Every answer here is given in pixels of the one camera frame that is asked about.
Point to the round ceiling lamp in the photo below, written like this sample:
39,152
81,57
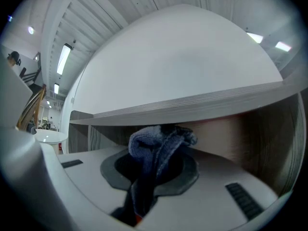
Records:
31,30

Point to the white round pedestal table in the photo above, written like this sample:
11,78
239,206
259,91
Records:
51,136

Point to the ceiling light panel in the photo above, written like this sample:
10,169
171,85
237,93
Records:
283,46
255,37
63,59
56,88

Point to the grey wood-grain shelf unit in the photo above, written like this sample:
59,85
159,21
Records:
192,107

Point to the dark blue cloth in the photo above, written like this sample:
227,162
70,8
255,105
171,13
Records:
154,153

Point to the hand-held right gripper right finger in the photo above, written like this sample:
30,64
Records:
191,174

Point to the black staircase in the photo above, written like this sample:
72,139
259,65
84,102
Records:
31,78

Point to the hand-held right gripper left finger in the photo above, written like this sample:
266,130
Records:
110,172

